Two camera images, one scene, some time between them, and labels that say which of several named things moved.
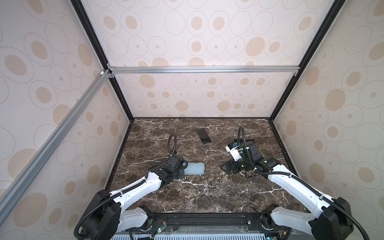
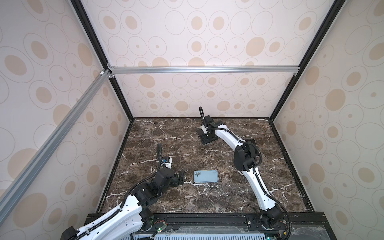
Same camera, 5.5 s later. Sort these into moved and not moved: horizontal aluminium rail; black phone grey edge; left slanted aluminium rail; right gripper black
Moved: right gripper black
Not moved: horizontal aluminium rail; left slanted aluminium rail; black phone grey edge
